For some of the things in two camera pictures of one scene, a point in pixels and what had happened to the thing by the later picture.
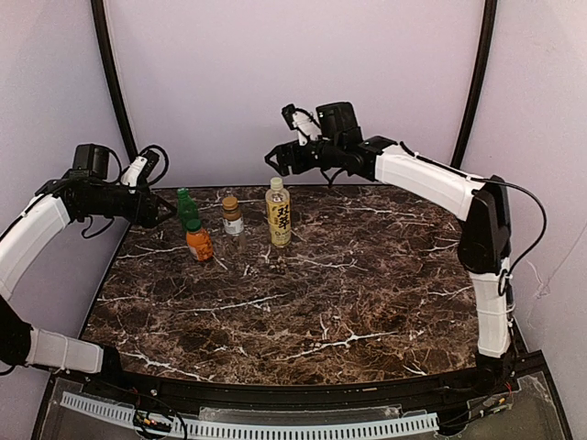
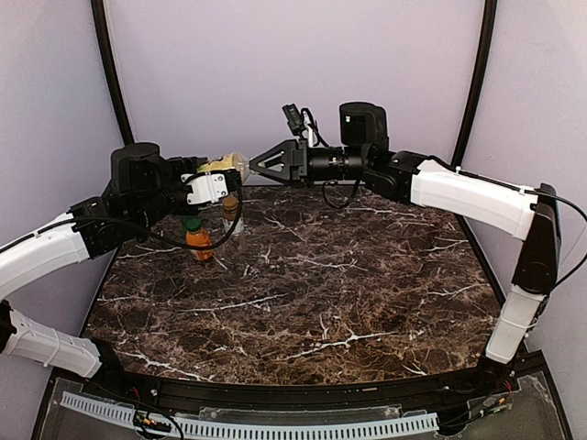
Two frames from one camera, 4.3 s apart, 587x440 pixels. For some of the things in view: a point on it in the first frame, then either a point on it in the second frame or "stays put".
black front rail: x=420 y=390 stays put
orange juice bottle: x=199 y=240 stays put
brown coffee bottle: x=232 y=218 stays put
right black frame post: x=484 y=51 stays put
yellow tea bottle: x=278 y=205 → x=236 y=160
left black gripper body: x=149 y=209 → x=234 y=180
